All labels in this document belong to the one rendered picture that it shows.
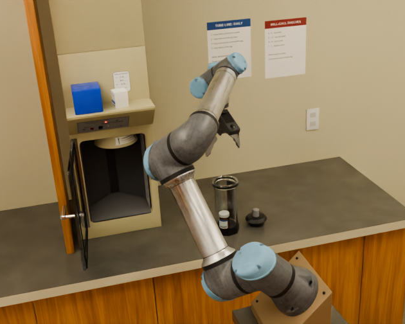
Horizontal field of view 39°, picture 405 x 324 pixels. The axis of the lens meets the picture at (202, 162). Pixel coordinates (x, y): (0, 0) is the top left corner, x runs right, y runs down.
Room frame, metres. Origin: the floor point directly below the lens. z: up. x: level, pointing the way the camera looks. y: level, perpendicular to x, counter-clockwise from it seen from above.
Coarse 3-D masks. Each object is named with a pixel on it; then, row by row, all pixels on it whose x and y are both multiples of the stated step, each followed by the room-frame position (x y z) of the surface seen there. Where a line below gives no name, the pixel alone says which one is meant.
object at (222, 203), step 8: (224, 176) 2.08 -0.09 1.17; (232, 176) 2.08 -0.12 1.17; (216, 184) 2.01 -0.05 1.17; (224, 184) 2.08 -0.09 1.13; (232, 184) 2.00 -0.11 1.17; (216, 192) 2.01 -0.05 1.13; (224, 192) 1.99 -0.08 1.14; (232, 192) 2.00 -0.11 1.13; (216, 200) 2.02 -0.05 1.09; (224, 200) 1.99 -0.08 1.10; (232, 200) 2.00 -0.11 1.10; (216, 208) 2.02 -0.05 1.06; (224, 208) 1.99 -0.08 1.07; (232, 208) 2.00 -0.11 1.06; (216, 216) 2.02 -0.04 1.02; (224, 216) 2.00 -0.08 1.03; (232, 216) 2.00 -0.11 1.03; (224, 224) 2.00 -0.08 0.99; (232, 224) 2.00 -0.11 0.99
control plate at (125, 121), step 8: (96, 120) 1.96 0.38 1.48; (104, 120) 1.97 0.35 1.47; (112, 120) 1.99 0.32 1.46; (120, 120) 2.00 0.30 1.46; (128, 120) 2.01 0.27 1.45; (80, 128) 1.98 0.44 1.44; (88, 128) 1.99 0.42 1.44; (96, 128) 2.00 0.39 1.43; (104, 128) 2.02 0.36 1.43; (112, 128) 2.03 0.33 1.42
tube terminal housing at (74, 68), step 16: (128, 48) 2.09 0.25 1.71; (144, 48) 2.10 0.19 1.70; (64, 64) 2.03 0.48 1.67; (80, 64) 2.05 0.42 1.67; (96, 64) 2.06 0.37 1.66; (112, 64) 2.07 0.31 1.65; (128, 64) 2.09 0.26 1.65; (144, 64) 2.10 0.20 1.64; (64, 80) 2.03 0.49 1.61; (80, 80) 2.04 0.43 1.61; (96, 80) 2.06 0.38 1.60; (112, 80) 2.07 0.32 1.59; (144, 80) 2.10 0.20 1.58; (64, 96) 2.03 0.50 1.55; (128, 96) 2.08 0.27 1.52; (144, 96) 2.10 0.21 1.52; (128, 128) 2.08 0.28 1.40; (144, 128) 2.09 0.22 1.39; (80, 160) 2.03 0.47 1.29; (96, 224) 2.04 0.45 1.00; (112, 224) 2.05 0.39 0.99; (128, 224) 2.07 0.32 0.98; (144, 224) 2.09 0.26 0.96; (160, 224) 2.10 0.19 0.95
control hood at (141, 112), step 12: (72, 108) 2.02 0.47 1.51; (108, 108) 2.00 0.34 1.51; (120, 108) 1.99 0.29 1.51; (132, 108) 1.98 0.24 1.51; (144, 108) 1.98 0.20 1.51; (72, 120) 1.92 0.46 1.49; (84, 120) 1.94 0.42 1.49; (132, 120) 2.02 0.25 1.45; (144, 120) 2.04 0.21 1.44; (72, 132) 1.99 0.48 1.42; (84, 132) 2.01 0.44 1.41
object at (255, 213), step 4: (256, 208) 2.09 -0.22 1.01; (252, 212) 2.11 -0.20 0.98; (256, 212) 2.07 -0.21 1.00; (260, 212) 2.11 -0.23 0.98; (248, 216) 2.08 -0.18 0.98; (252, 216) 2.08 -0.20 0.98; (256, 216) 2.07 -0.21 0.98; (260, 216) 2.08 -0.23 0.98; (264, 216) 2.08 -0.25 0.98; (248, 220) 2.06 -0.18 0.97; (252, 220) 2.05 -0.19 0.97; (256, 220) 2.05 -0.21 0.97; (260, 220) 2.05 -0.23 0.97; (264, 220) 2.05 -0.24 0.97; (252, 224) 2.05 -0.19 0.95; (256, 224) 2.05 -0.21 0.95; (260, 224) 2.05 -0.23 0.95
